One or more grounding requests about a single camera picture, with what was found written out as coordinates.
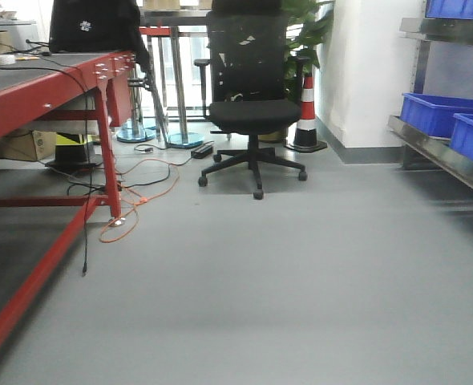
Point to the steel shelf rack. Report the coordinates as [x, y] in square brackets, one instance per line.
[443, 66]

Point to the blue bin far shelf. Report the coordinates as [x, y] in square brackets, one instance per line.
[433, 114]

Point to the blue bin shelf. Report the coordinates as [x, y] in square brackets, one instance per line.
[433, 114]
[460, 9]

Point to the blue bin top shelf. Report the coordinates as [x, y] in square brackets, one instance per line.
[460, 9]

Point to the black power adapter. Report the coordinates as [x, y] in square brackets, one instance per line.
[202, 151]

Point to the orange white traffic cone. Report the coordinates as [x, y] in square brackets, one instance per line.
[305, 138]

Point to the black office chair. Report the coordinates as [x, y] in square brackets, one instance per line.
[247, 43]

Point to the yellow black floor sign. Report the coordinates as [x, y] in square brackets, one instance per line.
[74, 152]

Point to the green potted plant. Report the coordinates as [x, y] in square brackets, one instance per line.
[309, 23]

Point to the cardboard box under workbench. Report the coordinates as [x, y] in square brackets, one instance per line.
[27, 145]

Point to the red metal workbench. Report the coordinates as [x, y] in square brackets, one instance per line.
[82, 87]

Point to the black bag on workbench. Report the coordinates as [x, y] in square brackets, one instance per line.
[96, 26]

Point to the steel stanchion post right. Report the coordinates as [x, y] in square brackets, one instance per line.
[183, 139]

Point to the steel stanchion post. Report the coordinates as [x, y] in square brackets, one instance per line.
[133, 131]
[183, 139]

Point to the steel stanchion post left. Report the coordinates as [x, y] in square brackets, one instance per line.
[133, 131]

